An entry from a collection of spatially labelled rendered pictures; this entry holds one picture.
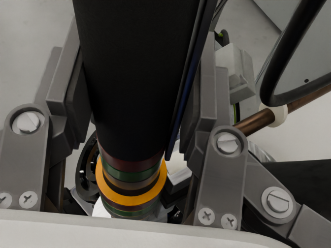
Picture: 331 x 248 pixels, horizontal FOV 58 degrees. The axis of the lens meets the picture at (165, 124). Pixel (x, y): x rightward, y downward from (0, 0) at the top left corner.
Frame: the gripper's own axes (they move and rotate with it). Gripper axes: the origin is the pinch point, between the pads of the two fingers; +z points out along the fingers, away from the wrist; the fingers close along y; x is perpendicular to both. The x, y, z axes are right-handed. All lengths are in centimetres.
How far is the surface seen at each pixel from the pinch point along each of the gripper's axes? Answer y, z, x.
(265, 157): 20.7, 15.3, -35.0
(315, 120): 28.8, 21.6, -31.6
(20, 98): -79, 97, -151
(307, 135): 27.7, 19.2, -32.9
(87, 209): -7.6, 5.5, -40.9
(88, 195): -5.8, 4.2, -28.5
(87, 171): -6.9, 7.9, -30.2
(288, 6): 95, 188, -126
